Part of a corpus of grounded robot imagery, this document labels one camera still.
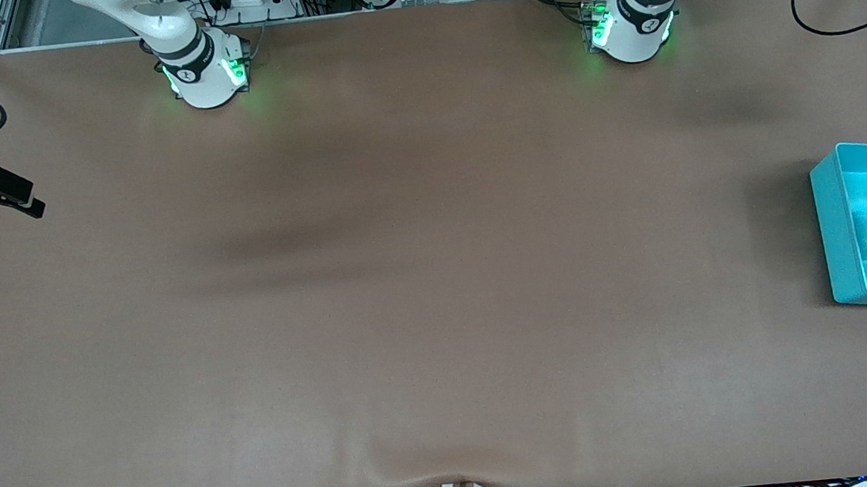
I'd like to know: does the brown table mat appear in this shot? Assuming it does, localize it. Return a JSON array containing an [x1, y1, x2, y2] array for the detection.
[[0, 0, 867, 487]]

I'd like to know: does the white power strip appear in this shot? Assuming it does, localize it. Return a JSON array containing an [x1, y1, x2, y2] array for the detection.
[[213, 0, 302, 27]]

